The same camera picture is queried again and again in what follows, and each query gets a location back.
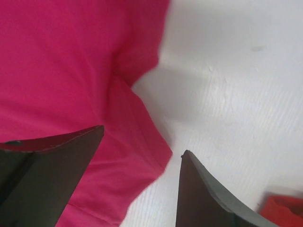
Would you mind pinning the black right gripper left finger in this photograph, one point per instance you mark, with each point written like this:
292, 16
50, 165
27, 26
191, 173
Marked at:
38, 176

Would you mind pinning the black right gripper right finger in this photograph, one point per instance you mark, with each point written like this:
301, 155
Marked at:
204, 202

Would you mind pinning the pink t shirt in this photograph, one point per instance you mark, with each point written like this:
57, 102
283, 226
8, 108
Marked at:
67, 65

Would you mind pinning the folded red t shirt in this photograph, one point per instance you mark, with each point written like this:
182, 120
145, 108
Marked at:
283, 210

